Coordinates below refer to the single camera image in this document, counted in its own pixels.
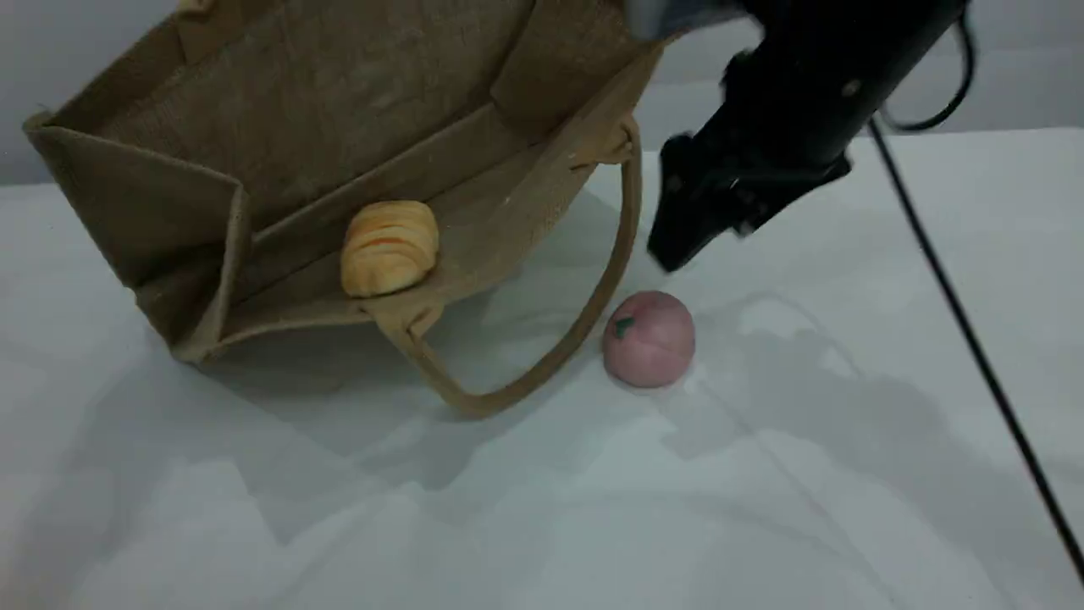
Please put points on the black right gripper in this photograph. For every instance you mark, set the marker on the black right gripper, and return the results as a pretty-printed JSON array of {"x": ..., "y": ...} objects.
[{"x": 771, "y": 174}]

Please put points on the pink toy peach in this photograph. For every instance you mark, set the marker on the pink toy peach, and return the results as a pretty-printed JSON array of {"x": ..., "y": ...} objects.
[{"x": 650, "y": 341}]

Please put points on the long ridged toy bread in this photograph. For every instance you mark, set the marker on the long ridged toy bread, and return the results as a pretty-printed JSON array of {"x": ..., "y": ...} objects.
[{"x": 388, "y": 250}]

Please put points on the brown jute tote bag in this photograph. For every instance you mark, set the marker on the brown jute tote bag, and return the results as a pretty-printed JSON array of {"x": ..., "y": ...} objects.
[{"x": 322, "y": 102}]

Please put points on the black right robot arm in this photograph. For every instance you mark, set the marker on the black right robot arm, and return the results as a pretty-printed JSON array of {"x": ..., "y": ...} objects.
[{"x": 813, "y": 76}]

